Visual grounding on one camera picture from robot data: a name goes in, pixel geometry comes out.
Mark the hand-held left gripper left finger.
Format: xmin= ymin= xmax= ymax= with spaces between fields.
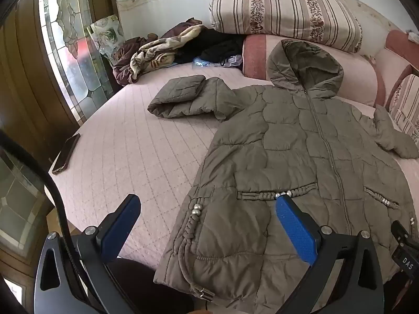
xmin=34 ymin=194 xmax=158 ymax=314

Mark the striped floral side cushion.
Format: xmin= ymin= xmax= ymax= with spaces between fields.
xmin=388 ymin=74 xmax=419 ymax=137

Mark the pink headboard cushion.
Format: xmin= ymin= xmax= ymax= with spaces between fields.
xmin=373 ymin=29 xmax=419 ymax=107

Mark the black clothing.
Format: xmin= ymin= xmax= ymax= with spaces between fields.
xmin=177 ymin=28 xmax=246 ymax=66

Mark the olive quilted hooded jacket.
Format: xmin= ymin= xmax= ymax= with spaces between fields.
xmin=147 ymin=39 xmax=419 ymax=314

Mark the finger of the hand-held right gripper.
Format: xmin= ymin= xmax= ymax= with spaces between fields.
xmin=391 ymin=221 xmax=415 ymax=246

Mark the thick black cable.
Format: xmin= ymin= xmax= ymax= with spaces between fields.
xmin=0 ymin=129 xmax=84 ymax=270

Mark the stained glass window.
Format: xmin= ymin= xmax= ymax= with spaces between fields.
xmin=38 ymin=0 xmax=114 ymax=124

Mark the striped floral folded quilt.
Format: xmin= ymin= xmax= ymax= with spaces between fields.
xmin=209 ymin=0 xmax=364 ymax=53

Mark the pink bolster cushion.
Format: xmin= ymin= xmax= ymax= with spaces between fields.
xmin=242 ymin=34 xmax=382 ymax=107

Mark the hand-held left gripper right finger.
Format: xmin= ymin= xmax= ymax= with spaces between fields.
xmin=275 ymin=195 xmax=384 ymax=314

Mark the brown and beige blanket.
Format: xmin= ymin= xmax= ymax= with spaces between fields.
xmin=113 ymin=20 xmax=205 ymax=86

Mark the dark smartphone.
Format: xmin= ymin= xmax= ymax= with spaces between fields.
xmin=52 ymin=133 xmax=81 ymax=175

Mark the floral printed bag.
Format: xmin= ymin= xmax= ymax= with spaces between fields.
xmin=86 ymin=15 xmax=126 ymax=60

